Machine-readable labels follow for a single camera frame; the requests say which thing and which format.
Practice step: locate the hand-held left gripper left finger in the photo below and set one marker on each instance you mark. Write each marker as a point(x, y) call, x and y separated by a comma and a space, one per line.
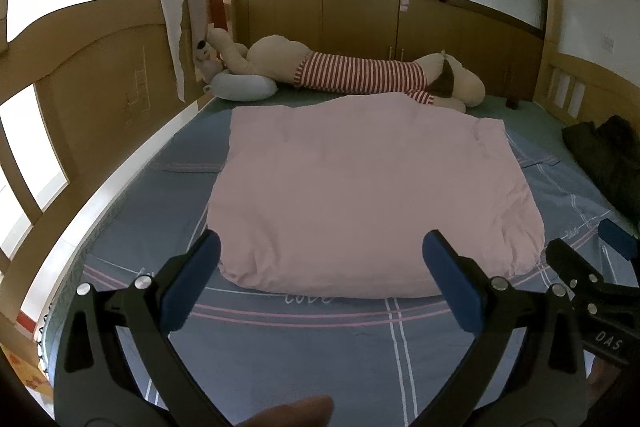
point(192, 277)

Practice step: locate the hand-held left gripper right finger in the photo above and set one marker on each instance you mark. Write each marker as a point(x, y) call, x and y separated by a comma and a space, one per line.
point(452, 279)

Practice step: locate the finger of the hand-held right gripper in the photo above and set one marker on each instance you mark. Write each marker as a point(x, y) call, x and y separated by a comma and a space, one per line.
point(575, 269)
point(617, 237)

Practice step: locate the pink garment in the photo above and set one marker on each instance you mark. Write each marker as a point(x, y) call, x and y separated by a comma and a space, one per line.
point(370, 197)

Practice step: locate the person's left hand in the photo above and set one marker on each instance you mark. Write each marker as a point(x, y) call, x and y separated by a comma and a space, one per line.
point(295, 412)

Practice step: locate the dark green jacket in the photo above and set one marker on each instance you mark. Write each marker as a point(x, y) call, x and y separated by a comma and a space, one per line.
point(607, 157)

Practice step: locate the blue plaid bed sheet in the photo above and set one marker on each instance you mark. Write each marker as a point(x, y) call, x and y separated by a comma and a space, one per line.
point(310, 347)

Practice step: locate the wooden footboard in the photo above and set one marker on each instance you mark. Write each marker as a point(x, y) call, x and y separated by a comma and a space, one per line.
point(580, 87)

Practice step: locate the small dark object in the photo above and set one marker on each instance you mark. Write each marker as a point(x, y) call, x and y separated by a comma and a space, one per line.
point(512, 102)

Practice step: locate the light blue pillow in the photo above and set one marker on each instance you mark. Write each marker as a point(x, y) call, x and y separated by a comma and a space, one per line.
point(240, 87)

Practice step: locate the wooden headboard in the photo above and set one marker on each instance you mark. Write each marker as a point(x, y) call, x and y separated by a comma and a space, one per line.
point(95, 82)

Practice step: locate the beige plush dog striped shirt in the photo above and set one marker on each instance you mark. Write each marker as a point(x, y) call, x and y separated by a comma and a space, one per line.
point(350, 69)

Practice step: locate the white hanging cloth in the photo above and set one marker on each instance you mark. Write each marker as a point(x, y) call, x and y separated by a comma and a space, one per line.
point(172, 32)

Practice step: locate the red book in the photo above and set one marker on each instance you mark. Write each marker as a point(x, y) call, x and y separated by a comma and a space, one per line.
point(219, 14)

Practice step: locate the white wall socket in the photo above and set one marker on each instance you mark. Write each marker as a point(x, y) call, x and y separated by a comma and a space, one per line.
point(607, 42)

